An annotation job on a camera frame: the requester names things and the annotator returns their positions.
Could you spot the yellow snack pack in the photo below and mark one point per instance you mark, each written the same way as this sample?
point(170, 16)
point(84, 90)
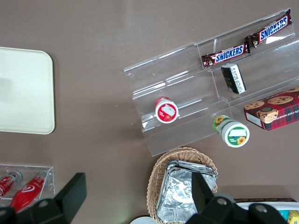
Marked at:
point(294, 217)

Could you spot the green sunflower yogurt cup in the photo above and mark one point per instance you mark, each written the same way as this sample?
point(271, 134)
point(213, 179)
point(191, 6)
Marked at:
point(234, 135)

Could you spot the red tartan cookie box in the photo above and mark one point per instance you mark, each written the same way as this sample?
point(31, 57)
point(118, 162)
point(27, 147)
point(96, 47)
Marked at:
point(275, 112)

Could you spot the clear acrylic bottle rack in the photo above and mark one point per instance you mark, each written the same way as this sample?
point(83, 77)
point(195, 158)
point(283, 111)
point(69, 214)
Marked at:
point(50, 177)

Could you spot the light oval wicker basket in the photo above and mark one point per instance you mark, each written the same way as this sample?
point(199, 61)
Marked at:
point(158, 168)

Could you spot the stacked aluminium foil trays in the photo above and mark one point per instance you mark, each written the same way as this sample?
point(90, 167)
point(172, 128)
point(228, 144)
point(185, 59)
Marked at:
point(177, 191)

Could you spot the red Coca-Cola bottle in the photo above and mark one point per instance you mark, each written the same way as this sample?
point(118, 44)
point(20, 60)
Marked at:
point(25, 193)
point(7, 184)

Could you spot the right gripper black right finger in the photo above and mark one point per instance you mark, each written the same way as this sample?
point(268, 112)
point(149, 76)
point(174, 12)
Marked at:
point(203, 200)

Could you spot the red strawberry yogurt cup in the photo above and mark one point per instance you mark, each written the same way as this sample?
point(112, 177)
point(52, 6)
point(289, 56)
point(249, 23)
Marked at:
point(167, 112)

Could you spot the blue snack pack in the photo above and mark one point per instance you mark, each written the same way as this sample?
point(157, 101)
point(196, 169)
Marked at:
point(283, 214)

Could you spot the white snack tray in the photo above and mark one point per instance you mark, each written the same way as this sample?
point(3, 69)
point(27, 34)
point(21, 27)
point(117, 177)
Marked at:
point(261, 205)

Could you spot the Snickers chocolate bar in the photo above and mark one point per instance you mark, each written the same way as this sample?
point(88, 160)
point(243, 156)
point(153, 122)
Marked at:
point(271, 29)
point(227, 54)

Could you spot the cream plastic tray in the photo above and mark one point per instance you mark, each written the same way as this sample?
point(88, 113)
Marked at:
point(28, 93)

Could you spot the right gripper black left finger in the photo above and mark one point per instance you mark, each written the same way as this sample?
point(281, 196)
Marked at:
point(67, 200)

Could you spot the clear acrylic tiered shelf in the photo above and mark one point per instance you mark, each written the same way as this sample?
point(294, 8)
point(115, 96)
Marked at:
point(163, 70)

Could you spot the small black carton box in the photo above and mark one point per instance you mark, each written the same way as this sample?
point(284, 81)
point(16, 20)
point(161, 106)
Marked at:
point(233, 79)

